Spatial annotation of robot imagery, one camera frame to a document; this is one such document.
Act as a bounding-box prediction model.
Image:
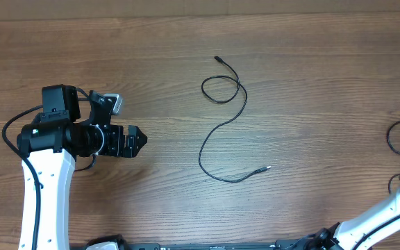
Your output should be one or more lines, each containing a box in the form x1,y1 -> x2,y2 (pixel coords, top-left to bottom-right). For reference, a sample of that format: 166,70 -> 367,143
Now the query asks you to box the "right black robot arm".
305,175 -> 400,250

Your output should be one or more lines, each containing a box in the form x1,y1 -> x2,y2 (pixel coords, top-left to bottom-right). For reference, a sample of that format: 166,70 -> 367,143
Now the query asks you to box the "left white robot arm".
17,85 -> 147,249

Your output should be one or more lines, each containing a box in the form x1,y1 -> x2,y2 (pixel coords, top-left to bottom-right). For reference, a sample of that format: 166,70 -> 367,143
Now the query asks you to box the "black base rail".
71,234 -> 326,250

